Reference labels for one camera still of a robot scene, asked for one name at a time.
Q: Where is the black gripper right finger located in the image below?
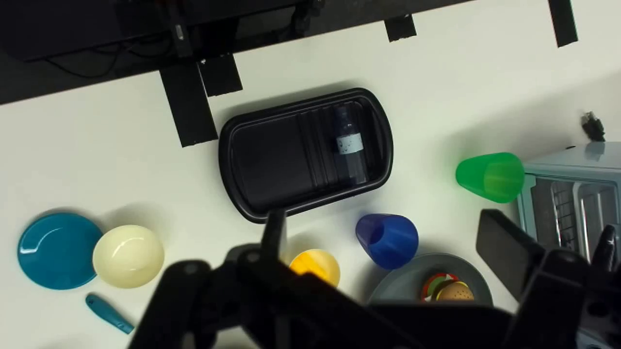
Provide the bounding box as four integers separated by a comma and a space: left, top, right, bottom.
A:
476, 207, 621, 349

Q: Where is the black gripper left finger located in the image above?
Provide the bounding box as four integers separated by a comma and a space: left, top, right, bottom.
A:
128, 207, 415, 349

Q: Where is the cream bowl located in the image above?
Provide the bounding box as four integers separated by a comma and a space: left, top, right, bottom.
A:
91, 222, 165, 288

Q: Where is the green plastic cup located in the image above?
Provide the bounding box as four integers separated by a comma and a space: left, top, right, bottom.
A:
454, 151, 526, 205

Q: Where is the orange plastic cup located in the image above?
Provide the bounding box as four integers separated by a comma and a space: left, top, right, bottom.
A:
287, 248, 344, 288

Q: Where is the blue plastic cup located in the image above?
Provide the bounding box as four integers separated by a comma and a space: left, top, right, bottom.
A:
353, 213, 421, 271

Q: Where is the teal blue bowl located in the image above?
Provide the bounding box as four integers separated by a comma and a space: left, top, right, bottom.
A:
16, 211, 105, 290

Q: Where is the toy burger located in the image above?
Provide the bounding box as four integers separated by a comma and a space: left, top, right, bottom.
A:
419, 269, 478, 304

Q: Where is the teal spoon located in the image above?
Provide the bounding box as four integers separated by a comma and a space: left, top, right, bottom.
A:
84, 292, 136, 335

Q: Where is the grey plate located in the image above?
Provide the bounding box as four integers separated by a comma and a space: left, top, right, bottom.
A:
367, 251, 495, 306

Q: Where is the black plug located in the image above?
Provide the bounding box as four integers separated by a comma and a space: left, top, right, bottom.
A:
578, 110, 608, 143

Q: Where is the black plastic tray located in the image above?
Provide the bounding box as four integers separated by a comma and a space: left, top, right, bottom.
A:
217, 85, 396, 224

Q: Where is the small dark bottle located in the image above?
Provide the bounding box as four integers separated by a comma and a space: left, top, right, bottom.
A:
332, 104, 367, 186

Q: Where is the black stand foot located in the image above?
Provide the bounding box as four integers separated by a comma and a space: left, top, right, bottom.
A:
545, 0, 580, 48
384, 13, 419, 42
159, 58, 219, 149
196, 52, 245, 98

